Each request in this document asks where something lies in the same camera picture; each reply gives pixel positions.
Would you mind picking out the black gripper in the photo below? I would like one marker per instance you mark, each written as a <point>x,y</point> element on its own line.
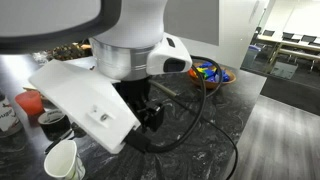
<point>131,90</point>

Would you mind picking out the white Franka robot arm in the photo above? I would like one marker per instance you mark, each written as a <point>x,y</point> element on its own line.
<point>133,20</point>

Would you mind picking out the red orange block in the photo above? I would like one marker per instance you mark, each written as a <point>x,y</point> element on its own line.
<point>192,73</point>

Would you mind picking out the yellow block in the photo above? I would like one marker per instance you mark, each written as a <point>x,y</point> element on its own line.
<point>199,70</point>

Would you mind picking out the small blue block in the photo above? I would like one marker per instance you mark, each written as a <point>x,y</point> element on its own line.
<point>207,64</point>

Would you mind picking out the large blue block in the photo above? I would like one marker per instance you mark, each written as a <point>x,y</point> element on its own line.
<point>225,77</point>

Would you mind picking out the wooden bowl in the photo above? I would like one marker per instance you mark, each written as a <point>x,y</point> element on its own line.
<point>230,79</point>

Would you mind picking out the black ladle spoon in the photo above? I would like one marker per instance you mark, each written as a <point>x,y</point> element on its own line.
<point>60,139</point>

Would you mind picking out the black mug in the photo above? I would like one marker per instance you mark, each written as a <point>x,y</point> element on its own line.
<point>53,121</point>

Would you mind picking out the white paper cup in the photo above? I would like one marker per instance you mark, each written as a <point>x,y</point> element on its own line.
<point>61,161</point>

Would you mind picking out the red plastic cup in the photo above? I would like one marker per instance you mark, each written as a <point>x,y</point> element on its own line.
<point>30,101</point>

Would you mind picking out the blue waste bin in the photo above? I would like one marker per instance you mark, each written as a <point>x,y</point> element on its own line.
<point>254,55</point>

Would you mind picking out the wooden board with paper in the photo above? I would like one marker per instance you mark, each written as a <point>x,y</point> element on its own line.
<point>29,88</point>

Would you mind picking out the labelled white bottle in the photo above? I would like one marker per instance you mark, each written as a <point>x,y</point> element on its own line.
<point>8,116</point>

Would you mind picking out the grey floor box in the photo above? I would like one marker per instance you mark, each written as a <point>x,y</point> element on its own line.
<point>284,70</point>

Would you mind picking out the black office chair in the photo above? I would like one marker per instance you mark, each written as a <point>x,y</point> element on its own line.
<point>308,38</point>
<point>288,35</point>
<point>268,32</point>

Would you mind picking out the long wooden meeting table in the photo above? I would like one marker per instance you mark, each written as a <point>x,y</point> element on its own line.
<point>293,46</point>

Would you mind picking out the white wrist mount plate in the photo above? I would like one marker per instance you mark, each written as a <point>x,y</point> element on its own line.
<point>83,100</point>

